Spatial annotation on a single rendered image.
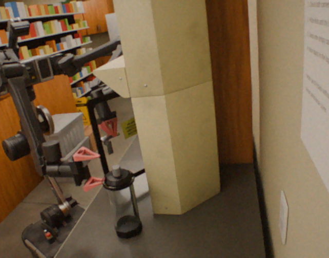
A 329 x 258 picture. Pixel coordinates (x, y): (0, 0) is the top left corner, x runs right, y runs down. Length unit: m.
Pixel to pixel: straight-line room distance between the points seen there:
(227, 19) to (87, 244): 1.00
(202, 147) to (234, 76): 0.36
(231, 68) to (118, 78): 0.52
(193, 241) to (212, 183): 0.26
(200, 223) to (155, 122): 0.40
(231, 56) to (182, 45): 0.36
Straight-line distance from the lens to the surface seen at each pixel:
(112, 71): 0.90
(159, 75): 0.86
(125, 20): 0.87
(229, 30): 1.19
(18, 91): 1.13
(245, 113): 1.27
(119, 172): 0.93
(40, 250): 2.28
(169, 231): 1.04
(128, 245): 1.03
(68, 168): 0.99
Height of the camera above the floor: 1.65
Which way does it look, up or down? 23 degrees down
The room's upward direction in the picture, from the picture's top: 9 degrees counter-clockwise
